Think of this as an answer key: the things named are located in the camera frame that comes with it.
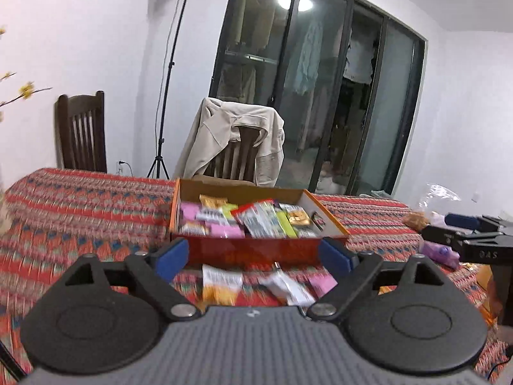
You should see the black tripod light stand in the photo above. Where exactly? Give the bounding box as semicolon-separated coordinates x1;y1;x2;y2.
146;0;210;180

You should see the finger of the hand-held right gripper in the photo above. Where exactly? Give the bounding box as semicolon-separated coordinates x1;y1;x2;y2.
445;213;502;232
421;225;469;248

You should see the black framed glass sliding door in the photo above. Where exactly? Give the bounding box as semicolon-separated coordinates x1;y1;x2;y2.
208;0;426;197

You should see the white orange snack packet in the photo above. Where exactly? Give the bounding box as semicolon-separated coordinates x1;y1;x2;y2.
201;264;244;306

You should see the yellow flower branch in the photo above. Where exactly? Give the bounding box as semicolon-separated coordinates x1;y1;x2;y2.
0;0;54;123

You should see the orange cardboard box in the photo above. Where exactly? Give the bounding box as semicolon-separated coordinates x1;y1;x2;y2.
169;175;350;269

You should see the wooden chair with jacket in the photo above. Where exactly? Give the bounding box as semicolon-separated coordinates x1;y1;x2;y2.
212;126;261;183

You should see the purple snack packet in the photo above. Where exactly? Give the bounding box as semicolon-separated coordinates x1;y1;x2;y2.
418;240;460;270

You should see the white crumpled snack packet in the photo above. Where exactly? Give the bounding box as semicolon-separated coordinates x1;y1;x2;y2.
260;268;318;308

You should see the clear plastic bag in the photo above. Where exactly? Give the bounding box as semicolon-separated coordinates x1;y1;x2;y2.
417;184;462;219

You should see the dark wooden chair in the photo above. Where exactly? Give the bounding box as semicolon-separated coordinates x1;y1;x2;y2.
54;90;108;174

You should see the brown snack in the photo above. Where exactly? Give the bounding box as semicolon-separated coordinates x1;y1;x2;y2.
402;210;433;232

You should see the pile of mixed snack packets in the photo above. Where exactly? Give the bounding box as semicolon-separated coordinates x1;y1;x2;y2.
178;194;326;239

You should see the small pink snack packet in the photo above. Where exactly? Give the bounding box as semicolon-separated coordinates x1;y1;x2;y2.
308;273;339;296

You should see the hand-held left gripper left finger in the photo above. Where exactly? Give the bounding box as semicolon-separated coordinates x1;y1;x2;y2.
64;237;201;322

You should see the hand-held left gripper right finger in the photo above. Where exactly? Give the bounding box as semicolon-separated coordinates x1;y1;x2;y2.
307;236;446;323

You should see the beige jacket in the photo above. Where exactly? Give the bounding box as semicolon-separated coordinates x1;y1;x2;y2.
173;97;286;188

